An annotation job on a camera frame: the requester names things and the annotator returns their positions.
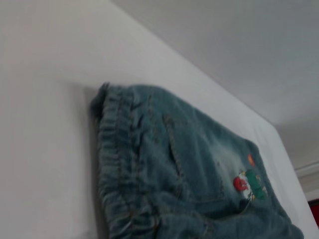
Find blue denim shorts with cartoon print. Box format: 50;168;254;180
89;82;305;239

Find dark red background object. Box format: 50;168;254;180
308;199;319;231

